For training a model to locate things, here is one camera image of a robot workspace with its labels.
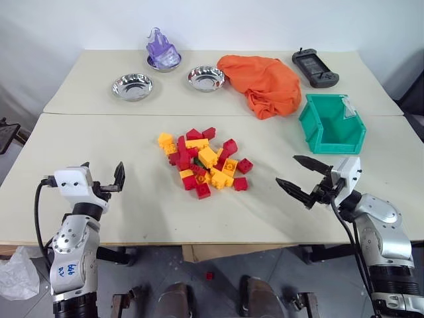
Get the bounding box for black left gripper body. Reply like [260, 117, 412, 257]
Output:
[90, 181, 114, 203]

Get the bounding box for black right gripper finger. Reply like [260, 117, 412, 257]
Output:
[275, 177, 315, 209]
[293, 154, 333, 176]

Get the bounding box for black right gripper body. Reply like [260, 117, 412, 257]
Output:
[309, 167, 346, 208]

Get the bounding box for green plastic storage bin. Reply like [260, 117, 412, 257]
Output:
[298, 93, 367, 155]

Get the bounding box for clear plastic label holder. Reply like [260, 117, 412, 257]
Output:
[342, 95, 356, 119]

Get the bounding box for tall red toy block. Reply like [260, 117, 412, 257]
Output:
[177, 135, 188, 164]

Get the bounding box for yellow plastic toy brick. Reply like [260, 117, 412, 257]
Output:
[197, 147, 219, 170]
[210, 172, 235, 191]

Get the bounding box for black object beside table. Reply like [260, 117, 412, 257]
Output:
[0, 117, 21, 156]

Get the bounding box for long yellow toy block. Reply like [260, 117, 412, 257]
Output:
[184, 138, 211, 150]

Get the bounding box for empty steel bowl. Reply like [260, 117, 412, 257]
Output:
[187, 65, 227, 93]
[111, 73, 155, 101]

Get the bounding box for orange cloth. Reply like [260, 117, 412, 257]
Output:
[216, 54, 302, 121]

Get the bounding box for black handheld game controller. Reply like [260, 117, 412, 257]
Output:
[291, 47, 340, 89]

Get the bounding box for small dark metal foot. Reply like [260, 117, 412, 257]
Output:
[111, 285, 150, 318]
[286, 290, 319, 318]

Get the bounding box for dark rounded brown shape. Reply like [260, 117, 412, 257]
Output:
[238, 274, 286, 318]
[156, 282, 195, 318]

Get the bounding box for white plastic bag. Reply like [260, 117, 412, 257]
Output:
[0, 245, 40, 301]

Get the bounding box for steel bowl under purple package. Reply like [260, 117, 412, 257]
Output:
[146, 52, 183, 72]

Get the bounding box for purple crumpled plastic package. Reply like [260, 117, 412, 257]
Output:
[146, 26, 180, 69]

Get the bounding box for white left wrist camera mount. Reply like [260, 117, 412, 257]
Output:
[52, 166, 111, 210]

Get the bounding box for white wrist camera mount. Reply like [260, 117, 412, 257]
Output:
[52, 166, 111, 210]
[331, 156, 362, 203]

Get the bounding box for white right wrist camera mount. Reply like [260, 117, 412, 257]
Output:
[331, 156, 362, 203]

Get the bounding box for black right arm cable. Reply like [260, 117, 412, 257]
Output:
[329, 194, 380, 318]

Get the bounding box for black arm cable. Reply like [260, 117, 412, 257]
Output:
[34, 176, 56, 270]
[329, 194, 380, 318]

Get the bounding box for black table frame bar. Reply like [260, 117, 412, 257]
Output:
[297, 244, 360, 265]
[95, 246, 137, 267]

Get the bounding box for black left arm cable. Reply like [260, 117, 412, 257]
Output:
[34, 176, 56, 270]

